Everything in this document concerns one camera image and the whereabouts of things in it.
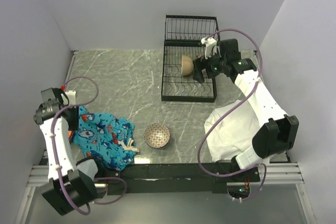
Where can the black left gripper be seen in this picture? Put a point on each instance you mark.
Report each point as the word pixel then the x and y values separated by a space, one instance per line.
pixel 73 125

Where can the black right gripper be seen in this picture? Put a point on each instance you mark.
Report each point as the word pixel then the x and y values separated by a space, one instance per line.
pixel 200 64

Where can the grey floral patterned bowl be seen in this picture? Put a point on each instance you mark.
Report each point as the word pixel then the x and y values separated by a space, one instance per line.
pixel 187 66

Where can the black wire dish rack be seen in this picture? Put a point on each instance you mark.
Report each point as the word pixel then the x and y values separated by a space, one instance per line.
pixel 183 34

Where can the red geometric patterned bowl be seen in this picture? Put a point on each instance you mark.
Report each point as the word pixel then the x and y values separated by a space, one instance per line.
pixel 157 135

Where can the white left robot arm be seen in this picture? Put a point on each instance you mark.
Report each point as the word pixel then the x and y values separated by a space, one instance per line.
pixel 70 184

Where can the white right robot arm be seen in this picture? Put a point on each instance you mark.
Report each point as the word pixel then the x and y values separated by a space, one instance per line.
pixel 277 131

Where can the blue shark print shorts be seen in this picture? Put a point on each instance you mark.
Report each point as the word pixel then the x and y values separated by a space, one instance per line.
pixel 106 137

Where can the white cloth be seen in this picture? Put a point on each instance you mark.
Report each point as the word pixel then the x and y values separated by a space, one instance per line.
pixel 234 133

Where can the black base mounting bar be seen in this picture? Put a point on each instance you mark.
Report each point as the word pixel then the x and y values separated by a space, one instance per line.
pixel 169 178

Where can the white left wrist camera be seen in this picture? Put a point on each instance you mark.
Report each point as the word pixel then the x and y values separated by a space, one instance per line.
pixel 69 97

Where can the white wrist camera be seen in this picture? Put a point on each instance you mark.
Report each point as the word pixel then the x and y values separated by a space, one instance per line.
pixel 69 97
pixel 210 46

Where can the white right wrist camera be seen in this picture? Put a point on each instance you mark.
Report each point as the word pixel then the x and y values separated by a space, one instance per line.
pixel 210 46

